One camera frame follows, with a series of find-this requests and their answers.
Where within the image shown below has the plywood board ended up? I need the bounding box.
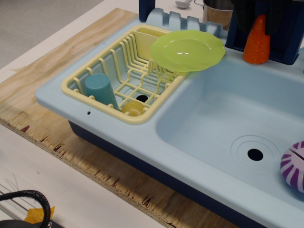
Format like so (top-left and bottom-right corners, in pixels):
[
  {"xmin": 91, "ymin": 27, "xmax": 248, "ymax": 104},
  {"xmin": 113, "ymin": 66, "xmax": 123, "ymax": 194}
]
[{"xmin": 0, "ymin": 4, "xmax": 233, "ymax": 228}]

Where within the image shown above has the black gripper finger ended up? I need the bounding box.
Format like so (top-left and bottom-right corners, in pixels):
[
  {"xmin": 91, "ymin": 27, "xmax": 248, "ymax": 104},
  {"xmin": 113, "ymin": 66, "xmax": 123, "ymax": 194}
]
[
  {"xmin": 266, "ymin": 0, "xmax": 285, "ymax": 36},
  {"xmin": 232, "ymin": 0, "xmax": 256, "ymax": 33}
]

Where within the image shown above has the orange toy carrot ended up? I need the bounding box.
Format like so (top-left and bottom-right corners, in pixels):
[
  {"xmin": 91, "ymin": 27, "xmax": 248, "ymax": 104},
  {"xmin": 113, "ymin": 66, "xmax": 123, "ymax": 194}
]
[{"xmin": 243, "ymin": 14, "xmax": 270, "ymax": 64}]

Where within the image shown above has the yellow tape piece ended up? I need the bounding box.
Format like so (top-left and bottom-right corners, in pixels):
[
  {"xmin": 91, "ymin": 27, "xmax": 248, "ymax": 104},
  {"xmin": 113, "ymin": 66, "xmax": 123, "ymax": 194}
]
[{"xmin": 24, "ymin": 208, "xmax": 44, "ymax": 224}]

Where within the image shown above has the grey plastic spoon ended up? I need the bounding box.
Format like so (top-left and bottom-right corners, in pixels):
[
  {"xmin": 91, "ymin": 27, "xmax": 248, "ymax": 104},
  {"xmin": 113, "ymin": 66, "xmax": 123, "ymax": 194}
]
[{"xmin": 175, "ymin": 0, "xmax": 192, "ymax": 9}]

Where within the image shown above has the black braided cable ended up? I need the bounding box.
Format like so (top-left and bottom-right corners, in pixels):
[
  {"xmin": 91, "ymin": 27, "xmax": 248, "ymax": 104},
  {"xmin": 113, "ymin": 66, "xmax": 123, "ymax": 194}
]
[{"xmin": 0, "ymin": 190, "xmax": 51, "ymax": 228}]

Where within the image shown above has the light blue toy sink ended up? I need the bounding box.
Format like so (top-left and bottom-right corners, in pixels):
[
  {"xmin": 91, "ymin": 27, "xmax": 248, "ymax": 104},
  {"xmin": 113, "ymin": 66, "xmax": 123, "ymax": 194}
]
[{"xmin": 36, "ymin": 8, "xmax": 304, "ymax": 228}]

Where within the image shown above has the dark blue corner post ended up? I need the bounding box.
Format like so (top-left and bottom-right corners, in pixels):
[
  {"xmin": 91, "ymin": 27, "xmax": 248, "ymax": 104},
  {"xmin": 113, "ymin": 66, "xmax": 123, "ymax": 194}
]
[{"xmin": 138, "ymin": 0, "xmax": 156, "ymax": 22}]

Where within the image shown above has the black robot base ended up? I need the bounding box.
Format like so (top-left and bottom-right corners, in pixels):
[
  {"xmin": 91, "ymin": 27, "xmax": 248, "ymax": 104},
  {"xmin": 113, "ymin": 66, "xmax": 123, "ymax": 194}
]
[{"xmin": 0, "ymin": 220, "xmax": 62, "ymax": 228}]

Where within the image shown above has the cream plastic dish rack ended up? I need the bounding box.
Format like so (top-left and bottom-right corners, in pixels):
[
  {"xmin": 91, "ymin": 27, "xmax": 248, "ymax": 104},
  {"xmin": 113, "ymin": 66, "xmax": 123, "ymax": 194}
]
[{"xmin": 61, "ymin": 25, "xmax": 186, "ymax": 124}]

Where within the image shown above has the teal plastic cup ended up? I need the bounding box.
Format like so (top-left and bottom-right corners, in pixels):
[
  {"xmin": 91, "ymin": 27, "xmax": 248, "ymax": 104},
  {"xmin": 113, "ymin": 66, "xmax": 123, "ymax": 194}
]
[{"xmin": 85, "ymin": 74, "xmax": 119, "ymax": 110}]

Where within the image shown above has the purple striped toy ball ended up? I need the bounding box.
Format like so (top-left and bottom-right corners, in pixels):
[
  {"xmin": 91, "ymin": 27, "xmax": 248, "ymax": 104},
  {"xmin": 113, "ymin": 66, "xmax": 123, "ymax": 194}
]
[{"xmin": 280, "ymin": 141, "xmax": 304, "ymax": 193}]

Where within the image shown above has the steel pot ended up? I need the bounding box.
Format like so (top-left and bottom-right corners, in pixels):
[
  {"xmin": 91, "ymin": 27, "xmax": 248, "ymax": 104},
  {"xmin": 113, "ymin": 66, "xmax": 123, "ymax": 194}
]
[{"xmin": 194, "ymin": 0, "xmax": 234, "ymax": 30}]

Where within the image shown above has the yellow plastic cup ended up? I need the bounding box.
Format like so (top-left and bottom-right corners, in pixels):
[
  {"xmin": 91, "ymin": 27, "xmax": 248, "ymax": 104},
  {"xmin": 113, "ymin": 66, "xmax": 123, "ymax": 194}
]
[{"xmin": 122, "ymin": 101, "xmax": 144, "ymax": 116}]

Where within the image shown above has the lime green plastic plate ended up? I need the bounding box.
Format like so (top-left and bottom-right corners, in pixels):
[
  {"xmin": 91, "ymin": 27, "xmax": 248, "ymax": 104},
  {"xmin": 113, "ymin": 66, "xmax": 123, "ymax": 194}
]
[{"xmin": 150, "ymin": 30, "xmax": 226, "ymax": 72}]

